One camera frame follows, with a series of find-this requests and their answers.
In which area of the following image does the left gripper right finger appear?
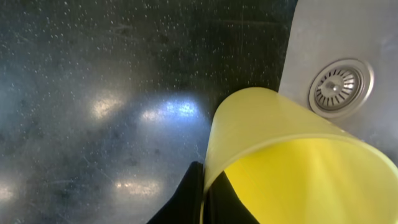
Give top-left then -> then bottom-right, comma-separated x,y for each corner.
203,170 -> 261,224

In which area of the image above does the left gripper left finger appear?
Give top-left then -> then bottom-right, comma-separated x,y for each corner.
146,161 -> 205,224

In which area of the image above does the steel sink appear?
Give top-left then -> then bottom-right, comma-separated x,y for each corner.
278,0 -> 398,166

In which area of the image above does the yellow cup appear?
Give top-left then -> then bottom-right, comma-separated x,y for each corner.
198,86 -> 398,224

